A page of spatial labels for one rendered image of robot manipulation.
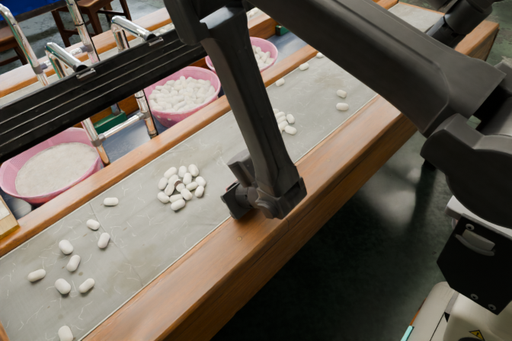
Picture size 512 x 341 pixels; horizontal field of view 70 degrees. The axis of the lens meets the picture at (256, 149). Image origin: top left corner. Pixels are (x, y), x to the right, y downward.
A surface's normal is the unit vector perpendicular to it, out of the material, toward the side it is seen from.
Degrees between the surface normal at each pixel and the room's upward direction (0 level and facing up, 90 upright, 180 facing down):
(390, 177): 0
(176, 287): 0
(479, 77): 18
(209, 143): 0
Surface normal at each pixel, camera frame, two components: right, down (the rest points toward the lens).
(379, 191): -0.07, -0.72
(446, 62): 0.07, -0.51
